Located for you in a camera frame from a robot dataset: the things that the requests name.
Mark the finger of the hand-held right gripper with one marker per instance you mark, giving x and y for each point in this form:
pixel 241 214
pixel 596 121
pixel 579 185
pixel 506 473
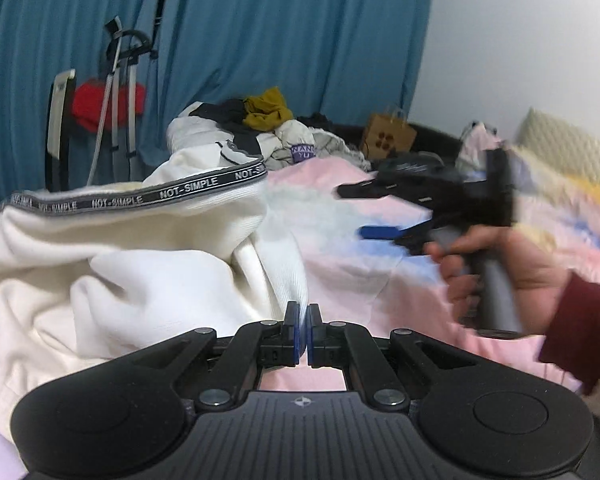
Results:
pixel 367 190
pixel 380 232

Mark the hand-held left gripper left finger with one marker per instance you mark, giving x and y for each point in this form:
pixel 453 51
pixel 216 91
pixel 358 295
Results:
pixel 294 334

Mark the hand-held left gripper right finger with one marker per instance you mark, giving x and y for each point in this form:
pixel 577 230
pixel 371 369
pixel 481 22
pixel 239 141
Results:
pixel 312 334

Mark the white pants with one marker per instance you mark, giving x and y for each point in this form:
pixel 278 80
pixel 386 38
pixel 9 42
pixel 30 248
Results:
pixel 155 270

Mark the person's right forearm maroon sleeve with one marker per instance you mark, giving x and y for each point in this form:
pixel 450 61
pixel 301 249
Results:
pixel 582 330

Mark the person's right hand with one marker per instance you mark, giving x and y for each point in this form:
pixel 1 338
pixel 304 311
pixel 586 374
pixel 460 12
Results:
pixel 525 270

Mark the pastel tie-dye blanket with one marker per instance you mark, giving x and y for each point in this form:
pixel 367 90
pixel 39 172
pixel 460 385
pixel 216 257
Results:
pixel 340 260

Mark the brown paper bag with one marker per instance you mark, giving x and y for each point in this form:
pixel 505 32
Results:
pixel 387 137

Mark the black armchair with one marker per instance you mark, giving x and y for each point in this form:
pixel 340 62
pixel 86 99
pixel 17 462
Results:
pixel 437 140

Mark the grey jacket with purple label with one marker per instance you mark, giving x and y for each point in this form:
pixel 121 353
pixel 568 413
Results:
pixel 300 142

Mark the black cloth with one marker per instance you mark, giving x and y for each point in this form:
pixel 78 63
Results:
pixel 317 120

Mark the cream quilted pillow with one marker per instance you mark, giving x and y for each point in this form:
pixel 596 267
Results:
pixel 565 145

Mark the mustard yellow cloth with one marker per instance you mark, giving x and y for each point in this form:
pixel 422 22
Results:
pixel 267 110

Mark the dark grey cloth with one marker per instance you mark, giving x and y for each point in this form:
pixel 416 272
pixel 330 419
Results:
pixel 220 110

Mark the white puffer jacket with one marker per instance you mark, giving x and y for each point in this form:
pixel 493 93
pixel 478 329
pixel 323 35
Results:
pixel 195 135

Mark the blue curtain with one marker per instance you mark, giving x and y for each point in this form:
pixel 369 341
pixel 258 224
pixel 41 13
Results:
pixel 25 35
pixel 290 25

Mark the garment steamer stand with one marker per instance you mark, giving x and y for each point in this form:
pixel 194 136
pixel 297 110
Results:
pixel 116 110

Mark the red cloth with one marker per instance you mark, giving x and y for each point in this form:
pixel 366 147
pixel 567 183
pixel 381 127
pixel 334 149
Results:
pixel 90 102

